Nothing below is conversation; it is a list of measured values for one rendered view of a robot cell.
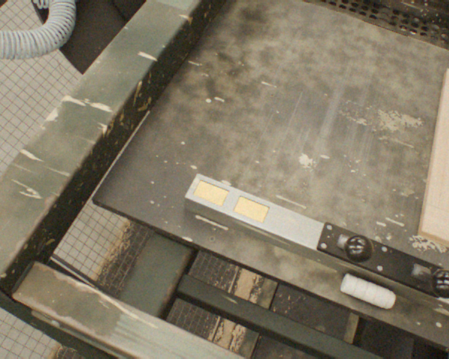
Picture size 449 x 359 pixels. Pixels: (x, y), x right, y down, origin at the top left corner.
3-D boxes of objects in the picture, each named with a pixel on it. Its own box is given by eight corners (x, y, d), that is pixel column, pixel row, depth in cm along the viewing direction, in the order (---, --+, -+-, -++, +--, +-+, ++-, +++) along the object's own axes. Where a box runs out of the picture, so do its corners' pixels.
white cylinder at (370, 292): (338, 293, 68) (386, 313, 66) (344, 287, 65) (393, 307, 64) (343, 277, 69) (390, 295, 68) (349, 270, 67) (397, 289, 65)
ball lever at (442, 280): (423, 288, 66) (460, 306, 52) (401, 278, 66) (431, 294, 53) (432, 265, 66) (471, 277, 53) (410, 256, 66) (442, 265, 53)
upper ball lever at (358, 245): (351, 259, 67) (370, 269, 54) (328, 249, 68) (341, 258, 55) (360, 235, 68) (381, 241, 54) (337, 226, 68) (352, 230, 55)
